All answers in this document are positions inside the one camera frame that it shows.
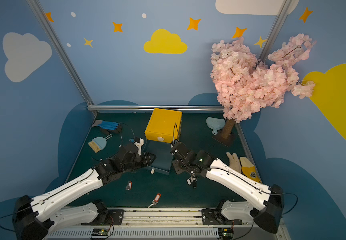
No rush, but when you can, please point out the yellow work glove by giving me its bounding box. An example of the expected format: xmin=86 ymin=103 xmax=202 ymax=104
xmin=240 ymin=157 xmax=261 ymax=183

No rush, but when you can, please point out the left controller board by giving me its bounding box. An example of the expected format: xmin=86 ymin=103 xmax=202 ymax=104
xmin=91 ymin=228 xmax=111 ymax=239

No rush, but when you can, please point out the small blue hand brush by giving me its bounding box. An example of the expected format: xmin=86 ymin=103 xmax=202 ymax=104
xmin=88 ymin=135 xmax=113 ymax=153

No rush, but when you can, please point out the controller board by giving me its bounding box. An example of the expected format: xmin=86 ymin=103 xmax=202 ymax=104
xmin=218 ymin=228 xmax=234 ymax=240
xmin=91 ymin=228 xmax=111 ymax=239

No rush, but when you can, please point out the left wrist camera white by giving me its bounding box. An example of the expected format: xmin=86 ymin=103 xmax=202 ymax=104
xmin=130 ymin=137 xmax=144 ymax=155

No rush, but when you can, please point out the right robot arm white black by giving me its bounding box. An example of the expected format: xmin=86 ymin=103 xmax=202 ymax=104
xmin=170 ymin=140 xmax=285 ymax=234

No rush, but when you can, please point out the right controller board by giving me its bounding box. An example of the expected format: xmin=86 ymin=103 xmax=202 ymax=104
xmin=218 ymin=228 xmax=234 ymax=240

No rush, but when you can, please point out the key with black fob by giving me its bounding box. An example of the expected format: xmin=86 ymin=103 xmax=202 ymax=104
xmin=192 ymin=180 xmax=197 ymax=189

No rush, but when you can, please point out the key with red tag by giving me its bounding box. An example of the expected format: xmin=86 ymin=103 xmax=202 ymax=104
xmin=148 ymin=193 xmax=161 ymax=208

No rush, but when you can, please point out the pink cherry blossom tree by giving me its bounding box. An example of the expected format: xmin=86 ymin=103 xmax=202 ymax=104
xmin=211 ymin=34 xmax=315 ymax=139

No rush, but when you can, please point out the yellow drawer cabinet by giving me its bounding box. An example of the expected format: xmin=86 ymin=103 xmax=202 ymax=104
xmin=145 ymin=109 xmax=183 ymax=144

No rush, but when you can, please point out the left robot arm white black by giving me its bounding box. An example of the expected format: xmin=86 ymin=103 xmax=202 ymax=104
xmin=12 ymin=143 xmax=156 ymax=240

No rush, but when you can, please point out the teal drawer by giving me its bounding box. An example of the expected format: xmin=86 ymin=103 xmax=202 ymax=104
xmin=143 ymin=140 xmax=174 ymax=175

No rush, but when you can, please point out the blue black work glove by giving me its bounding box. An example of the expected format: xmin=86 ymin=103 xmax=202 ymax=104
xmin=92 ymin=120 xmax=123 ymax=134

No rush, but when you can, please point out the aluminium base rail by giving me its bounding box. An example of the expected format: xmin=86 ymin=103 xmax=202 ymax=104
xmin=44 ymin=203 xmax=290 ymax=240

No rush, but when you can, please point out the light blue dustpan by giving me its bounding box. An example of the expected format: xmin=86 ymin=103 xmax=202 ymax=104
xmin=206 ymin=117 xmax=226 ymax=135

